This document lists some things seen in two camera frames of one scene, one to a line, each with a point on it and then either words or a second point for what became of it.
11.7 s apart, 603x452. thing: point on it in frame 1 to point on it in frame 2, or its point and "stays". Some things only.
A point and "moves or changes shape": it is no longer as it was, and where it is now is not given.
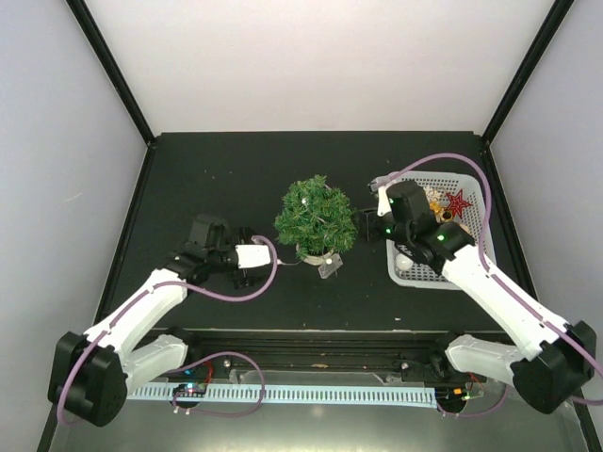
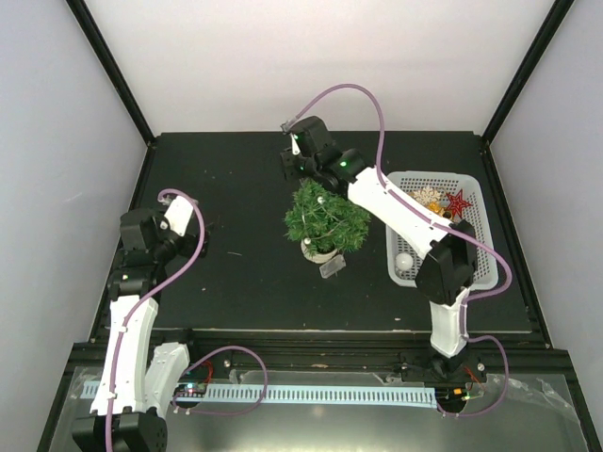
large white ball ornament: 403,262 stays
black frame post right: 553,20 stays
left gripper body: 240,278 to 188,249
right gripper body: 371,234 to 293,172
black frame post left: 105,54 stays
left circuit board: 197,390 stays
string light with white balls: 332,265 moves or changes shape
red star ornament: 457,202 stays
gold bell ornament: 446,216 stays
